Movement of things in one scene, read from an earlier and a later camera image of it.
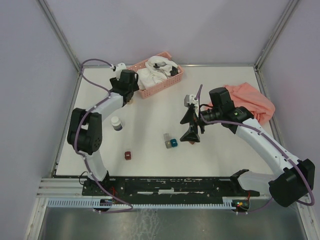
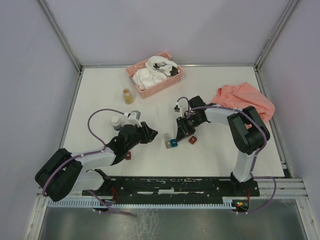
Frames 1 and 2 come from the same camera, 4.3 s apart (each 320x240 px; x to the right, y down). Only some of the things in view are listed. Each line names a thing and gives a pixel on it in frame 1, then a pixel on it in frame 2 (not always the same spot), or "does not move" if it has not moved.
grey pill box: [167, 141] does not move
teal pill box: [174, 142] does not move
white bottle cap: [116, 124] does not move
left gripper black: [114, 82] → [148, 133]
